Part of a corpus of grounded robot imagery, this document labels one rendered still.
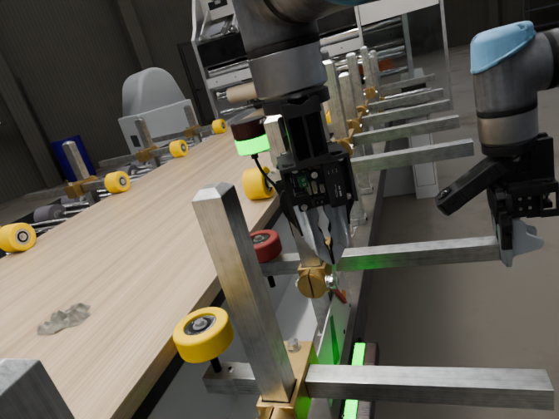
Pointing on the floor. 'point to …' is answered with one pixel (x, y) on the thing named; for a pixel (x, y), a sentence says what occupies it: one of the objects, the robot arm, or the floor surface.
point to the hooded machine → (152, 106)
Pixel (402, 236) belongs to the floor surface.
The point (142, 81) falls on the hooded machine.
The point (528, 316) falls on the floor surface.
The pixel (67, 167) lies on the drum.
